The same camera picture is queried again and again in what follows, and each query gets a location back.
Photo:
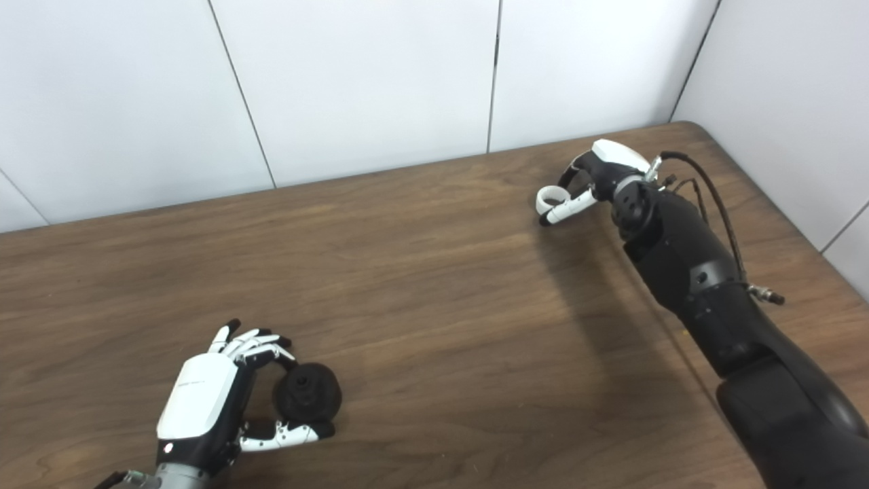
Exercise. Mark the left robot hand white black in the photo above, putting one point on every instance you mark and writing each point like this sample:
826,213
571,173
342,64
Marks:
200,401

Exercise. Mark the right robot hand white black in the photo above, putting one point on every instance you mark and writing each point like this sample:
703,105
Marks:
618,159

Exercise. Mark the round black part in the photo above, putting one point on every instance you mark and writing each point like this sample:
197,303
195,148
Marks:
309,394

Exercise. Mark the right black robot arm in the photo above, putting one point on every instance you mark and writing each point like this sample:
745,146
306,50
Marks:
686,258

